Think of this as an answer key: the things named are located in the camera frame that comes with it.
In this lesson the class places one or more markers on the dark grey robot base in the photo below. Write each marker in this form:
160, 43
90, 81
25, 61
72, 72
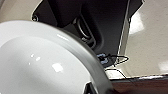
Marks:
96, 20

